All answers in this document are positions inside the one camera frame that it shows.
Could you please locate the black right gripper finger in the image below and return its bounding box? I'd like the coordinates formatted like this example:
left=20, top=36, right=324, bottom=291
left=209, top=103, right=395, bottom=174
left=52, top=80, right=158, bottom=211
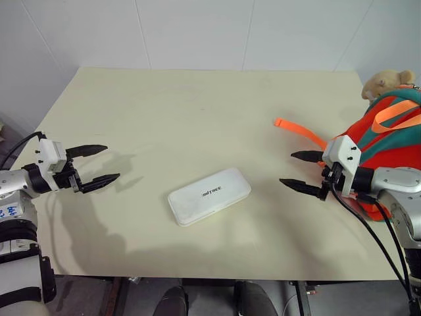
left=290, top=149, right=326, bottom=165
left=278, top=178, right=322, bottom=199

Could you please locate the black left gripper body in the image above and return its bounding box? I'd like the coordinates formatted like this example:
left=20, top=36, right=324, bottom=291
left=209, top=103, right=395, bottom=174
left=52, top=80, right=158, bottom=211
left=51, top=157, right=84, bottom=195

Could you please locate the red green orange backpack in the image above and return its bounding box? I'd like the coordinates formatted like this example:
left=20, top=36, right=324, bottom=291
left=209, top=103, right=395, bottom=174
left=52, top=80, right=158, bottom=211
left=273, top=84, right=421, bottom=225

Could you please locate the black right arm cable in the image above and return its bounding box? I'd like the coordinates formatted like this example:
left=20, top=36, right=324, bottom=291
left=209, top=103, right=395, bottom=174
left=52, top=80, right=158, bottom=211
left=331, top=182, right=411, bottom=292
left=356, top=192, right=414, bottom=302

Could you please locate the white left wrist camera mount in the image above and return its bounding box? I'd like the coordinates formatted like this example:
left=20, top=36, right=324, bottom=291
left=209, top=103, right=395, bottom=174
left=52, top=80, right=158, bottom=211
left=35, top=138, right=66, bottom=192

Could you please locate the white pencil case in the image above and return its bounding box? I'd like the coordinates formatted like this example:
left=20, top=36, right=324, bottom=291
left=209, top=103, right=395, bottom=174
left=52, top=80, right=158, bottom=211
left=167, top=167, right=252, bottom=227

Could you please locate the beige plush toy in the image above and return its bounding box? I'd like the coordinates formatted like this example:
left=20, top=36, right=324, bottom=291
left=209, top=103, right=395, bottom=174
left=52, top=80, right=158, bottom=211
left=361, top=69, right=417, bottom=101

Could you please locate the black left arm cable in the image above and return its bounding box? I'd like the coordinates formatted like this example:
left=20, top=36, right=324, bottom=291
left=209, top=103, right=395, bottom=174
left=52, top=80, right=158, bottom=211
left=0, top=131, right=46, bottom=169

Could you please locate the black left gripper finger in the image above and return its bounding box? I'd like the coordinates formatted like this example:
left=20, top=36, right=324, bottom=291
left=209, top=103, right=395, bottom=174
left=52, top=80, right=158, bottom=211
left=64, top=144, right=109, bottom=161
left=80, top=172, right=121, bottom=195

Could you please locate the dark rounded shape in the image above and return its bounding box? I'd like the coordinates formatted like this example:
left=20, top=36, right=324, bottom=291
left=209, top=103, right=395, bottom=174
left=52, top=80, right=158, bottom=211
left=153, top=285, right=189, bottom=316

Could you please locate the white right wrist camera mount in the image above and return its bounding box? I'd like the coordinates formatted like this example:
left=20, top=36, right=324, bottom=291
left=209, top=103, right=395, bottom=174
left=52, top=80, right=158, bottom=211
left=321, top=135, right=362, bottom=199

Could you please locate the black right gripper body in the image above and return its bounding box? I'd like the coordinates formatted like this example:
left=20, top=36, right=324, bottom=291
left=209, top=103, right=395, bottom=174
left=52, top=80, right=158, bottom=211
left=318, top=162, right=345, bottom=201

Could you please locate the black table leg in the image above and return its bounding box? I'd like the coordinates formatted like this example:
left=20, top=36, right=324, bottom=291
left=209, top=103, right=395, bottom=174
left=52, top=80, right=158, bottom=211
left=289, top=280, right=312, bottom=316
left=111, top=277, right=133, bottom=316

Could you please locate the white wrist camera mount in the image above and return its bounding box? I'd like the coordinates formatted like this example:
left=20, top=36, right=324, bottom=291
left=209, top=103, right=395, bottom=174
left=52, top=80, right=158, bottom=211
left=35, top=138, right=66, bottom=192
left=321, top=135, right=362, bottom=199

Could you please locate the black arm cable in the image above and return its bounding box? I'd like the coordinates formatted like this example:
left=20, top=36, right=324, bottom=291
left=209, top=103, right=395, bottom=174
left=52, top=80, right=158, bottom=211
left=356, top=192, right=414, bottom=302
left=0, top=131, right=46, bottom=169
left=331, top=182, right=411, bottom=292

